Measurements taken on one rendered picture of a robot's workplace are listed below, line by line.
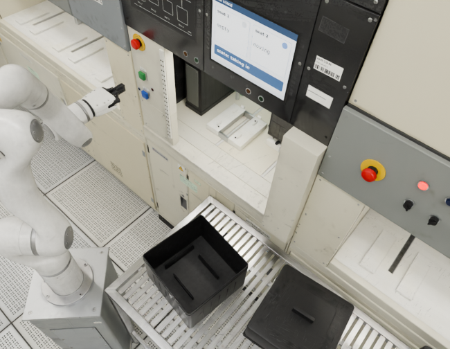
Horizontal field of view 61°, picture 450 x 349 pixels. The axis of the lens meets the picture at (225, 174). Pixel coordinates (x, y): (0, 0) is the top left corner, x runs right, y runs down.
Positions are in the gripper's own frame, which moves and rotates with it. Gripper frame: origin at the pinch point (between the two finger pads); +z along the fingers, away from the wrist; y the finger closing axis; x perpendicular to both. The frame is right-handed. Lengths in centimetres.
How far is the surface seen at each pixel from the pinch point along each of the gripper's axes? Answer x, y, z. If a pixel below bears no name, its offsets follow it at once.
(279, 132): -21, 50, 43
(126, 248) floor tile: -120, -5, -17
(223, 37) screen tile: 36, 42, 12
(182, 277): -43, 59, -27
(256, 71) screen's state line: 31, 55, 12
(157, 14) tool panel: 31.7, 13.1, 11.7
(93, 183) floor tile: -120, -60, 1
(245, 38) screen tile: 40, 49, 12
